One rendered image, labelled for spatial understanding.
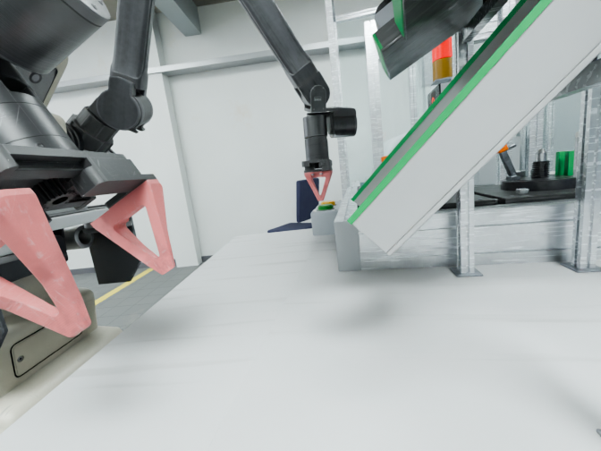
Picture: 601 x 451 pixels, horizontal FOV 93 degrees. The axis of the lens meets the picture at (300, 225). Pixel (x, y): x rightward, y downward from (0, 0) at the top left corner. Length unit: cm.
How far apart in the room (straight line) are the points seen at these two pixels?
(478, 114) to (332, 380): 26
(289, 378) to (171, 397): 12
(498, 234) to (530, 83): 40
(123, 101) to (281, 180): 315
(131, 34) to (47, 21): 48
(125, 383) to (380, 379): 27
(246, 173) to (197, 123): 86
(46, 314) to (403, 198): 23
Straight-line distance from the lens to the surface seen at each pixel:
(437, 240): 58
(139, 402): 37
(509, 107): 24
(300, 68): 69
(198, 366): 38
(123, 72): 72
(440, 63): 93
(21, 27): 25
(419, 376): 32
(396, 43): 40
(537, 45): 24
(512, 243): 62
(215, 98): 401
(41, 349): 64
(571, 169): 81
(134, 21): 72
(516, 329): 42
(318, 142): 70
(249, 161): 380
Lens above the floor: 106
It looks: 11 degrees down
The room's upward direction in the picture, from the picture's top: 7 degrees counter-clockwise
